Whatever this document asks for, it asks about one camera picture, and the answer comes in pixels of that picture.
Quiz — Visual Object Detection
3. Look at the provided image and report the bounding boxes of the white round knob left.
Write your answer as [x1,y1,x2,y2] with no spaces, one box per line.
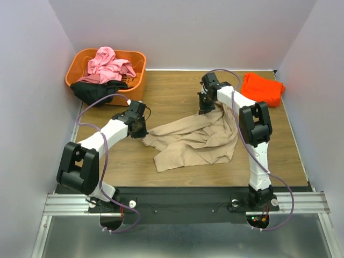
[129,200,137,209]

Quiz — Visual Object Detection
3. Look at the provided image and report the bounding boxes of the silver round knob right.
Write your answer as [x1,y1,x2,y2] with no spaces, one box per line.
[231,199,240,208]

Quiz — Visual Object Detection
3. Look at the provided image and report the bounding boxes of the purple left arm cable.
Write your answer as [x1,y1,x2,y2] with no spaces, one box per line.
[76,94,141,234]

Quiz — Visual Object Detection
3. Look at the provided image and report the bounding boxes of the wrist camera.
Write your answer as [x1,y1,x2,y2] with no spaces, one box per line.
[201,72,220,90]
[126,101,146,119]

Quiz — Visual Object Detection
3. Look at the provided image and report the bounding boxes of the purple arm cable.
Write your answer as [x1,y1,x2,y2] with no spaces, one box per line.
[76,94,141,234]
[206,68,295,232]

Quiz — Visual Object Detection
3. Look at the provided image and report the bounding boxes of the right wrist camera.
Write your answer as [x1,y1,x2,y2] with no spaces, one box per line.
[201,72,220,90]

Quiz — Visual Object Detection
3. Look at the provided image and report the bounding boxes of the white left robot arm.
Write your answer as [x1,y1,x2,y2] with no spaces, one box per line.
[56,116,147,212]

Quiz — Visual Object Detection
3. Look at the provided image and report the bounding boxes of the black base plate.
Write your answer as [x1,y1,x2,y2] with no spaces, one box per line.
[55,184,314,225]

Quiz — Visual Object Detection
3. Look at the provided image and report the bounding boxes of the orange plastic basket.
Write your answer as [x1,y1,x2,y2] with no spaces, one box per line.
[65,48,147,101]

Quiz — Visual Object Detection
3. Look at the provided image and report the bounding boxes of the beige t shirt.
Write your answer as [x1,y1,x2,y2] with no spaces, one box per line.
[142,102,238,173]

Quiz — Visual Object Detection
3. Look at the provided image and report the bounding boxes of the pink t shirt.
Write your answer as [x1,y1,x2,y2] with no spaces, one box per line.
[78,47,137,84]

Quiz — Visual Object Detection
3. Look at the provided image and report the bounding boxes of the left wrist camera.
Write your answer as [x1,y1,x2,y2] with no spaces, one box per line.
[126,101,146,119]

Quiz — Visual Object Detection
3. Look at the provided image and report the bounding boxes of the aluminium rail frame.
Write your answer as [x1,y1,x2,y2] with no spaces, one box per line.
[33,106,332,257]

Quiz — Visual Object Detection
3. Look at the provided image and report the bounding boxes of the black t shirt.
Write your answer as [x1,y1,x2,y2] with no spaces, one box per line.
[70,80,129,105]

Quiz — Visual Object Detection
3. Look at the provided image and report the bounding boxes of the folded orange t shirt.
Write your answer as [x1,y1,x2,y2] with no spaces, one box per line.
[240,73,285,108]

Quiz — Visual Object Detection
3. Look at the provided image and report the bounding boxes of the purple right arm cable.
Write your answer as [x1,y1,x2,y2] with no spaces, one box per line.
[206,68,295,232]

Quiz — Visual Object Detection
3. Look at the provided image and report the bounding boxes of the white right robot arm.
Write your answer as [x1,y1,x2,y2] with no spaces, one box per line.
[198,82,274,210]

